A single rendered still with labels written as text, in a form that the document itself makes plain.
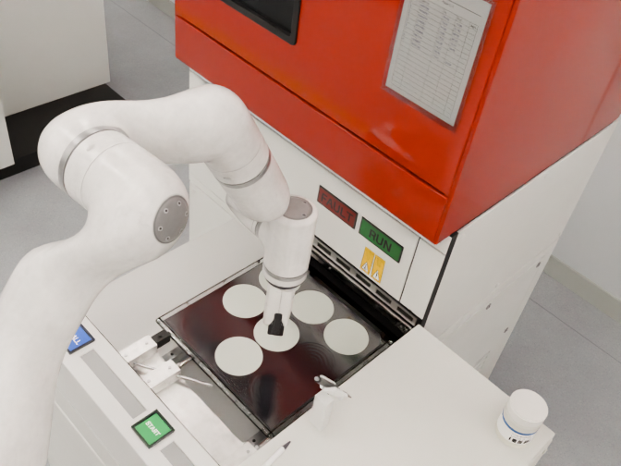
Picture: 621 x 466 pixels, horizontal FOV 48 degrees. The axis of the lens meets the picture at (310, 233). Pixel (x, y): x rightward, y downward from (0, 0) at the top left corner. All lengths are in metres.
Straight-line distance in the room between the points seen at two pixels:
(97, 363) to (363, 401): 0.52
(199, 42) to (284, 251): 0.62
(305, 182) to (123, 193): 0.85
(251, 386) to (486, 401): 0.47
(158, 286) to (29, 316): 0.87
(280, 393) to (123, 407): 0.31
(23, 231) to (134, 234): 2.34
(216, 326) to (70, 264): 0.74
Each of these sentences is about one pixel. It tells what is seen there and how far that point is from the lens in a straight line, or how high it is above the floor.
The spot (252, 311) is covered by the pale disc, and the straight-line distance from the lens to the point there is 1.57.
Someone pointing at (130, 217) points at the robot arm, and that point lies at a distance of 0.79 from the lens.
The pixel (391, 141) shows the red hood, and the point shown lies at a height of 1.38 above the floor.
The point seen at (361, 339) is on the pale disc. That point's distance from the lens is 1.56.
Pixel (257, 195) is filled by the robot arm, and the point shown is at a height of 1.43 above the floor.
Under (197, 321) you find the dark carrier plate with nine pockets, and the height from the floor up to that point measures 0.90.
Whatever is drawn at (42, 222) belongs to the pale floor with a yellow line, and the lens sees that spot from 3.14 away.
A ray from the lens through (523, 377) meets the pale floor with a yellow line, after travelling 2.82.
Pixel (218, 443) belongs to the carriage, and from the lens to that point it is 1.41.
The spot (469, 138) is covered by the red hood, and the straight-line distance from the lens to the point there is 1.18.
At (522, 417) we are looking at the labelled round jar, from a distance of 1.35.
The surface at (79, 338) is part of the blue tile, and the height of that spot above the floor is 0.96.
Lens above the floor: 2.10
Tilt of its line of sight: 43 degrees down
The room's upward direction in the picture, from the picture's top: 10 degrees clockwise
